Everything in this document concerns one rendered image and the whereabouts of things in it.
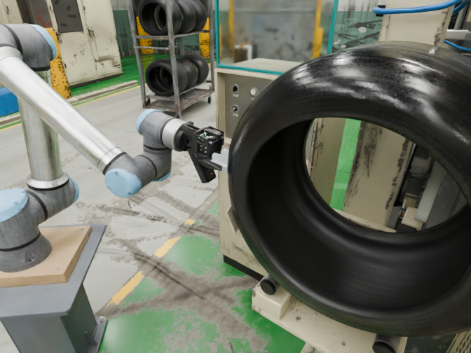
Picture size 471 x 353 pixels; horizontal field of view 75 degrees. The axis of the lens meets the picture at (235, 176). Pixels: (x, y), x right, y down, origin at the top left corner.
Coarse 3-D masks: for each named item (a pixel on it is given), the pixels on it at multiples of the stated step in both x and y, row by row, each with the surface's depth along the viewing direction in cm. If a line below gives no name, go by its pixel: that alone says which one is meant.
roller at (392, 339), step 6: (378, 336) 65; (384, 336) 64; (390, 336) 64; (396, 336) 64; (378, 342) 63; (384, 342) 63; (390, 342) 63; (396, 342) 63; (378, 348) 63; (384, 348) 62; (390, 348) 62; (396, 348) 63
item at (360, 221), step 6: (336, 210) 98; (348, 216) 96; (354, 216) 96; (354, 222) 94; (360, 222) 93; (366, 222) 93; (372, 222) 93; (372, 228) 91; (378, 228) 91; (384, 228) 90; (390, 228) 90
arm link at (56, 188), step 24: (24, 24) 97; (24, 48) 93; (48, 48) 101; (48, 72) 104; (24, 120) 108; (48, 144) 114; (48, 168) 118; (48, 192) 121; (72, 192) 131; (48, 216) 123
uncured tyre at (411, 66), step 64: (320, 64) 49; (384, 64) 44; (448, 64) 42; (256, 128) 58; (448, 128) 40; (256, 192) 82; (256, 256) 73; (320, 256) 85; (384, 256) 82; (448, 256) 71; (384, 320) 57; (448, 320) 50
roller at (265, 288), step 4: (268, 276) 78; (264, 280) 77; (268, 280) 77; (272, 280) 77; (260, 284) 79; (264, 284) 77; (268, 284) 76; (272, 284) 76; (276, 284) 77; (264, 288) 78; (268, 288) 77; (272, 288) 76; (276, 288) 77; (264, 292) 78; (268, 292) 77; (272, 292) 77
